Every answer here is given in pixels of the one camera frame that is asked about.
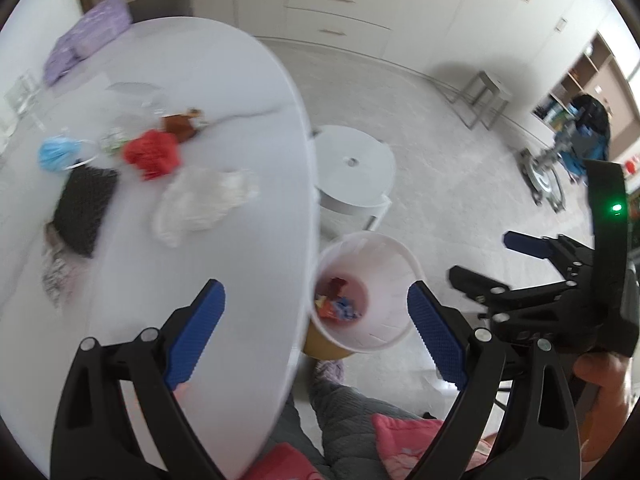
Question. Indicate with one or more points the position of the cream drawer cabinet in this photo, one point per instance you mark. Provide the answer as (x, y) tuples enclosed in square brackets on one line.
[(402, 32)]

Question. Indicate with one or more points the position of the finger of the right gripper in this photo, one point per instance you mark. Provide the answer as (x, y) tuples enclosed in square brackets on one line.
[(572, 259), (475, 286)]

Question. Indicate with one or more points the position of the white trash bin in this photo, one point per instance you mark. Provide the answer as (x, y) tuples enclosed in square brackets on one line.
[(371, 273)]

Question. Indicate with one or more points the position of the black foam mesh sleeve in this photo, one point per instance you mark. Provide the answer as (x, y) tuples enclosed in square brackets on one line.
[(82, 207)]

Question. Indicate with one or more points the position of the red crumpled plastic bag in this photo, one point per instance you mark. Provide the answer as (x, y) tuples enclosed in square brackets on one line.
[(155, 153)]

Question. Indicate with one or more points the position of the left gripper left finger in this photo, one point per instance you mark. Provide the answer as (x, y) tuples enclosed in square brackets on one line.
[(93, 436)]

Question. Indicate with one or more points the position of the silver printed snack wrapper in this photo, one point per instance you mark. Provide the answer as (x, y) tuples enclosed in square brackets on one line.
[(60, 267)]

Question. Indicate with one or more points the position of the small grey stool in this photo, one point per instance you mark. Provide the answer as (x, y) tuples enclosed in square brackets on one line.
[(487, 97)]

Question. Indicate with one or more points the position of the brown snack wrapper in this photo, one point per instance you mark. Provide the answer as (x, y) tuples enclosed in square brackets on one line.
[(186, 125)]

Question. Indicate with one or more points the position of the purple backpack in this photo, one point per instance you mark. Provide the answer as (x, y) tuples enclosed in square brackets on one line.
[(101, 25)]

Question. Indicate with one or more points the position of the white round stool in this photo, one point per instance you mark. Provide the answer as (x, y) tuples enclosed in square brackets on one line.
[(356, 173)]

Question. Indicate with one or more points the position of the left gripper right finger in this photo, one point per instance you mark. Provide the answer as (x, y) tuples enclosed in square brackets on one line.
[(538, 436)]

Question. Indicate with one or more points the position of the stroller with blue bag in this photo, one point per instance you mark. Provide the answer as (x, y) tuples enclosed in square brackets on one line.
[(582, 131)]

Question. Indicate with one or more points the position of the blue plastic bag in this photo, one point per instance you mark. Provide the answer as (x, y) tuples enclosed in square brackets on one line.
[(59, 153)]

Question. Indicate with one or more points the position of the dark grey chair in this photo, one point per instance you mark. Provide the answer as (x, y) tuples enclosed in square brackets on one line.
[(145, 10)]

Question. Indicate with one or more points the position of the clear crumpled plastic bag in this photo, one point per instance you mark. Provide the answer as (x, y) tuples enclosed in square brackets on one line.
[(197, 199)]

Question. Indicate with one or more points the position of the clear glass cup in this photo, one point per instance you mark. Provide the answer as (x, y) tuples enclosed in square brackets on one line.
[(22, 98)]

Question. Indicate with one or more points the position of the right hand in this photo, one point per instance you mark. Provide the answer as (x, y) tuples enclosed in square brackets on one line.
[(610, 373)]

